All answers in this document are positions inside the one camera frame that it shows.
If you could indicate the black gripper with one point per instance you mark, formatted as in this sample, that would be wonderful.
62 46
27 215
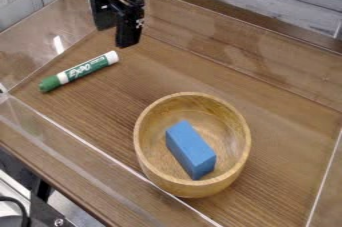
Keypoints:
128 21

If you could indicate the green Expo marker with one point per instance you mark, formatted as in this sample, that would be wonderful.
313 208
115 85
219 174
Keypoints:
78 71

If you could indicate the brown wooden bowl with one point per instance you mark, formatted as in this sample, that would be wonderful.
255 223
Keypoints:
221 125

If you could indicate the clear acrylic tray walls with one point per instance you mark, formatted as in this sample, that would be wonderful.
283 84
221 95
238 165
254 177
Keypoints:
275 71

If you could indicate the blue rectangular block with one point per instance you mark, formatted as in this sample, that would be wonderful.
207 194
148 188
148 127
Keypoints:
191 151

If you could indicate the black metal table bracket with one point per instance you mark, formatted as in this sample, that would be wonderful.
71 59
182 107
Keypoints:
43 214

